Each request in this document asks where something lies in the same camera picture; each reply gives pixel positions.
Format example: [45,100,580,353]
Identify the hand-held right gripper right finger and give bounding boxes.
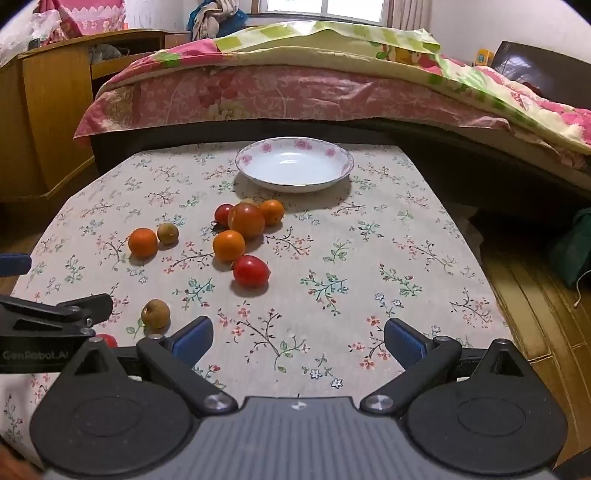
[360,318,532,414]

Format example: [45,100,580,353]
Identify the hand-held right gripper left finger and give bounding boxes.
[59,316,239,415]

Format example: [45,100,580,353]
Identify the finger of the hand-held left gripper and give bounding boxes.
[0,293,114,337]
[0,253,33,278]

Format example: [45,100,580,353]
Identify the orange tangerine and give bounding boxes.
[128,228,158,259]
[259,199,286,226]
[212,230,246,263]

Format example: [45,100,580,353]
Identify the large red-green tomato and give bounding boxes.
[228,202,266,239]

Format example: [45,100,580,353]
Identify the white floral rimmed plate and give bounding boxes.
[235,137,355,193]

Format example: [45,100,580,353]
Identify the floral beige tablecloth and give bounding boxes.
[0,144,514,462]

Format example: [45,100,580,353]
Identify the wooden desk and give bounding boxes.
[0,28,192,204]

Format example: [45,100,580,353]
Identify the dark green bag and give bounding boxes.
[549,208,591,289]

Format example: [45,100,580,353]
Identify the clear plastic bag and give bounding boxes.
[0,11,51,65]

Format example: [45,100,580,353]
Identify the grey cloth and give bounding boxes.
[88,44,134,63]

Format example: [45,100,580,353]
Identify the pink lace-trimmed cloth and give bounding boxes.
[32,0,127,35]

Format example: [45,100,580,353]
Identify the pink green patchwork quilt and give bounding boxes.
[145,21,591,155]

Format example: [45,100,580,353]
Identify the dark brown headboard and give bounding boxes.
[492,41,591,112]

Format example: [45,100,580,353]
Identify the hanging blue beige clothes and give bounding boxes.
[187,0,250,40]

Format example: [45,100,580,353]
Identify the beige curtain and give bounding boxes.
[388,0,432,31]

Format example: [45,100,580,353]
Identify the window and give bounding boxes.
[259,0,386,24]

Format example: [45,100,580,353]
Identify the dark bed frame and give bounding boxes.
[88,117,591,200]

